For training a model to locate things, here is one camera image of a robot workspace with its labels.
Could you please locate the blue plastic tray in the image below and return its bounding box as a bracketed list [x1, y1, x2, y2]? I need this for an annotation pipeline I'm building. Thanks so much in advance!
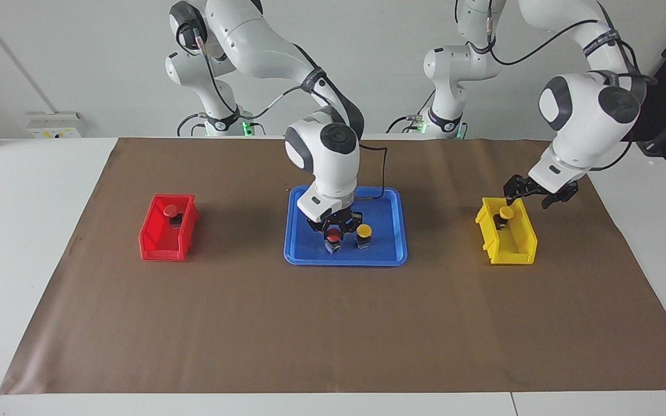
[284, 185, 409, 267]

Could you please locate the yellow plastic bin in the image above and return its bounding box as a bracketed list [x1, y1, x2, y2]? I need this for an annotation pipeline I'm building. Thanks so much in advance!
[475, 196, 539, 266]

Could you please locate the brown paper mat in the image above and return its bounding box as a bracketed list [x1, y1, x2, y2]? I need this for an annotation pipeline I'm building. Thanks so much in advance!
[0, 137, 666, 395]

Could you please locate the red plastic bin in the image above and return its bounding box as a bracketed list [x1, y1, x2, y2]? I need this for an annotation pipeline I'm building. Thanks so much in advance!
[138, 193, 199, 262]

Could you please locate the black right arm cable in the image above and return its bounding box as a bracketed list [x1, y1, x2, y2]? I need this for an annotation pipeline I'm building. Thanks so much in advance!
[177, 23, 389, 202]

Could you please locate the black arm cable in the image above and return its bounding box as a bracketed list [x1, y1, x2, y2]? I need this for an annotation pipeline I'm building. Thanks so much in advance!
[486, 17, 657, 171]
[177, 23, 389, 202]

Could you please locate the black left base cable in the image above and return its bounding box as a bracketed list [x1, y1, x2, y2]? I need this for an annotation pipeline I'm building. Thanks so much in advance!
[385, 90, 427, 135]

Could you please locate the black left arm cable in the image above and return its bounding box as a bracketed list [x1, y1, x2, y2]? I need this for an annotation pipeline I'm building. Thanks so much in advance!
[486, 17, 657, 171]

